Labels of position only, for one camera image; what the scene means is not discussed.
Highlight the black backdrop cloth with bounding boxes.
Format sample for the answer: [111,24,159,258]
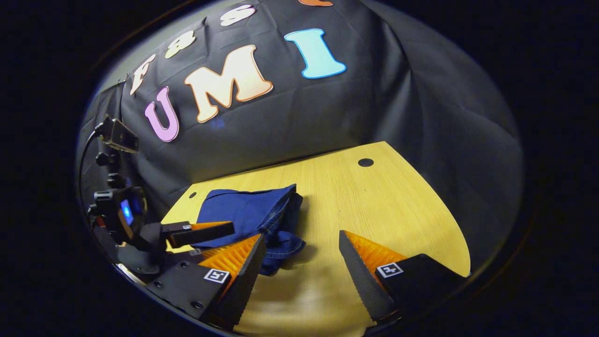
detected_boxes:
[75,0,525,281]

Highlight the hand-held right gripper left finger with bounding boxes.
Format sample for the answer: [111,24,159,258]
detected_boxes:
[145,233,267,330]

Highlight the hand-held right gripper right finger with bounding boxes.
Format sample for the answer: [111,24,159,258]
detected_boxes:
[338,229,471,323]

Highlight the blue denim jeans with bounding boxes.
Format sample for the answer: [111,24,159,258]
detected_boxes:
[190,183,307,277]

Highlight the black cable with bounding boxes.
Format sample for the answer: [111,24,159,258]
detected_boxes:
[78,123,104,206]

